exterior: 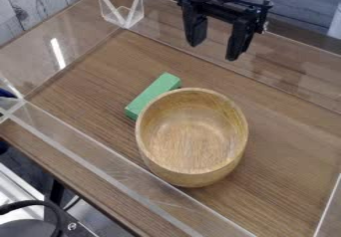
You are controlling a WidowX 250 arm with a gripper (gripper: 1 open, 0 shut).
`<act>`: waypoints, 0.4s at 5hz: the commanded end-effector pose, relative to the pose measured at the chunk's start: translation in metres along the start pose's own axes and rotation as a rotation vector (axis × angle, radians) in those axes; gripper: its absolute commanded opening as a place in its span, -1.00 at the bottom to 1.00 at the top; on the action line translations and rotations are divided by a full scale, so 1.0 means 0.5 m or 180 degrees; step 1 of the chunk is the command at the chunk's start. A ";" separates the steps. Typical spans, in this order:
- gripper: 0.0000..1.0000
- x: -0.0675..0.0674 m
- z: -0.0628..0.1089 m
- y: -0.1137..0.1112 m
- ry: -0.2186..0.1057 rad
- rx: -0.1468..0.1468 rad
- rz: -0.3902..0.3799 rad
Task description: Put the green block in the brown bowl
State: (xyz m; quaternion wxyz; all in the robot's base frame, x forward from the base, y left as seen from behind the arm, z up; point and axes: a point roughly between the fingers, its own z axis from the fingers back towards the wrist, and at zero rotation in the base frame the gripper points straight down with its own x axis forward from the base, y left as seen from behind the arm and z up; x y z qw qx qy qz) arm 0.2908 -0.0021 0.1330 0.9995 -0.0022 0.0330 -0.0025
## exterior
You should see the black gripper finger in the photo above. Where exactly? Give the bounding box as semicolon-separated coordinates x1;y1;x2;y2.
225;18;255;61
180;0;207;47

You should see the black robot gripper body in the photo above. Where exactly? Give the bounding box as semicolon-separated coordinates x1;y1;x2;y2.
176;0;274;34

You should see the green rectangular block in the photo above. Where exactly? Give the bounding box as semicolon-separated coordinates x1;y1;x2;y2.
124;73;180;120

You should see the brown wooden bowl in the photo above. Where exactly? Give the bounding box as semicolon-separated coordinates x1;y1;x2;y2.
134;88;248;187

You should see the black table leg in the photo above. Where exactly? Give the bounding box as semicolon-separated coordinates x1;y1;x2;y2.
49;180;65;205

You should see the clear acrylic tray wall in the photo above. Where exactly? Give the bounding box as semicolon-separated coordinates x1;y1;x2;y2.
0;0;341;237

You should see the metal table bracket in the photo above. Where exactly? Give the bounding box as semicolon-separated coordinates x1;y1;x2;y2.
44;207;98;237

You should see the black cable loop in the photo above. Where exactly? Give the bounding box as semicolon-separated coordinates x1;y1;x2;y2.
0;199;65;237

